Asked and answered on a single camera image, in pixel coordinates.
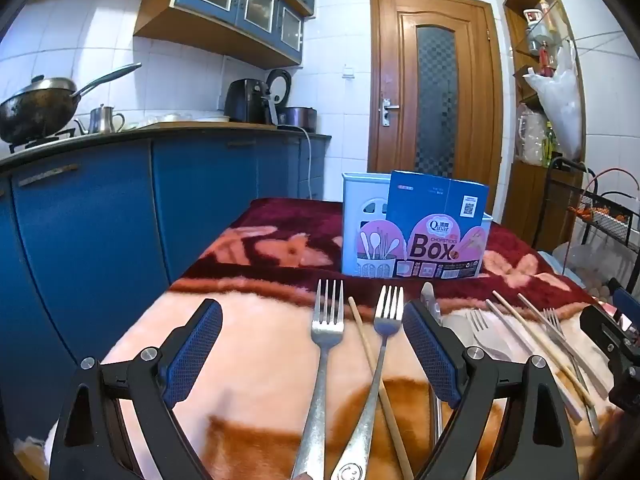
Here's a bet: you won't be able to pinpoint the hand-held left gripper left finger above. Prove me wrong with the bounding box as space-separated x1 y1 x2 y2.
49 299 223 480

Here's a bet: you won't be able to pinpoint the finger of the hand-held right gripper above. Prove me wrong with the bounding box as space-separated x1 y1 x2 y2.
611 285 640 317
580 304 640 363

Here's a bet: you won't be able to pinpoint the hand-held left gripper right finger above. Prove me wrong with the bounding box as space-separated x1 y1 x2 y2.
402 300 580 480

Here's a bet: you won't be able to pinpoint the white plastic fork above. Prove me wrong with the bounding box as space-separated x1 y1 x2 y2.
466 308 513 361

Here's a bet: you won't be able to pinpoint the metal spoon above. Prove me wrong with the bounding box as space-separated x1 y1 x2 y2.
420 281 444 451

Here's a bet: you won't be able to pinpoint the pale chopstick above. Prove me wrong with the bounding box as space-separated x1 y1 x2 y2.
486 300 584 422
517 293 609 397

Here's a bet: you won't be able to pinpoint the plain metal fork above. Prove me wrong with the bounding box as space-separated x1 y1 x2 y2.
291 279 346 480

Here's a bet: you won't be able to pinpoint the light blue plastic utensil holder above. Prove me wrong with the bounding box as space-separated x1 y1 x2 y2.
341 172 493 279

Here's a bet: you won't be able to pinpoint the red and pink plush blanket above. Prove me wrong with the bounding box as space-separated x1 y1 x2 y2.
42 197 621 480

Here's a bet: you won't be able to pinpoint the wooden shelf cabinet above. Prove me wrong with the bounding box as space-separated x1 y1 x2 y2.
501 0 588 251

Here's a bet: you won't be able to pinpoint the blue printed cardboard sleeve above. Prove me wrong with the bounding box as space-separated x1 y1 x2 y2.
354 170 491 279

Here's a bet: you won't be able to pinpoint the blue kitchen base cabinets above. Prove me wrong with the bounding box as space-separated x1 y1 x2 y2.
0 127 333 451

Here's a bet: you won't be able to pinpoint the green bottle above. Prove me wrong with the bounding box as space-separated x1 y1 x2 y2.
542 122 558 166

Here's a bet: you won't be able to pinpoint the clear plastic jug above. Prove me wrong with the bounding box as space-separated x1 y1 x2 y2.
515 105 546 163

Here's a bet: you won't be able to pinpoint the white plastic bag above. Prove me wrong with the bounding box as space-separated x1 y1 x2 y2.
523 40 583 161

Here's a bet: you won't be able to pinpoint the metal kettle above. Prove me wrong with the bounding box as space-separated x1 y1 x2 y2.
75 104 126 136

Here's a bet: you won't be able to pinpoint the black air fryer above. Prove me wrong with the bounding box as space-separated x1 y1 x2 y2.
223 78 273 124

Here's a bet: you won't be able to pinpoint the rice cooker with open lid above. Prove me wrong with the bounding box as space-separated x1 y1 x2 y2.
265 67 318 131

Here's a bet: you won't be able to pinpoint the gas stove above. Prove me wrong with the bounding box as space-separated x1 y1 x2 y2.
7 127 76 153

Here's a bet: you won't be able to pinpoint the black wok with lid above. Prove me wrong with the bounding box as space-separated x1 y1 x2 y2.
0 62 143 146

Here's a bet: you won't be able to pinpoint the yellow bottle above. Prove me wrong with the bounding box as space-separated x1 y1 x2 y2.
537 0 558 31

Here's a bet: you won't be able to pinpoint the brown wooden door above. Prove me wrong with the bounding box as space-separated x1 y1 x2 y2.
367 0 503 221

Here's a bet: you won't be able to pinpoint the black wire rack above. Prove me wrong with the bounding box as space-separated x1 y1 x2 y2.
532 157 640 281

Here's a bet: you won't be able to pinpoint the red cable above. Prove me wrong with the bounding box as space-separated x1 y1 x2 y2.
582 167 640 211

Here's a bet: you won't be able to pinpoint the white power cable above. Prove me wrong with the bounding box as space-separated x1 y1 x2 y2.
295 125 321 201

